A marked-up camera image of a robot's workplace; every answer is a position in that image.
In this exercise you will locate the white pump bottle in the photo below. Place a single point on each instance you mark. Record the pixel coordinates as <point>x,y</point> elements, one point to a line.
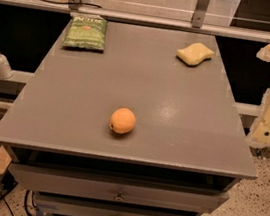
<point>0,63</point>

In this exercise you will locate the top grey drawer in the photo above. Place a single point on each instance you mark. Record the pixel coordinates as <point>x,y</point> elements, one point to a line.
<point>117,190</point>

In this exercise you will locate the orange fruit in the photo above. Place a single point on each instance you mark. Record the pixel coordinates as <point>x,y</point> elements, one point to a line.
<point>122,121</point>

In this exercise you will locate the yellow sponge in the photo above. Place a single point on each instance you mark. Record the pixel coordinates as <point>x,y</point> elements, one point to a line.
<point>194,54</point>

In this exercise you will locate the right metal bracket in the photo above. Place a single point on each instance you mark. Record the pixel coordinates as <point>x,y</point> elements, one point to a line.
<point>199,13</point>

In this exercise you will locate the green jalapeno chip bag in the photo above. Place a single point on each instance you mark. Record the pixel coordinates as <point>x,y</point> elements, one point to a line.
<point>86,32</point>

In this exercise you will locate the grey drawer cabinet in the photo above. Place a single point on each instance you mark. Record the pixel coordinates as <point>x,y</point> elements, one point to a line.
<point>130,131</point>

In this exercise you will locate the middle grey drawer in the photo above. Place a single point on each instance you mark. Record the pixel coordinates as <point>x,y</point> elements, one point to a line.
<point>72,207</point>

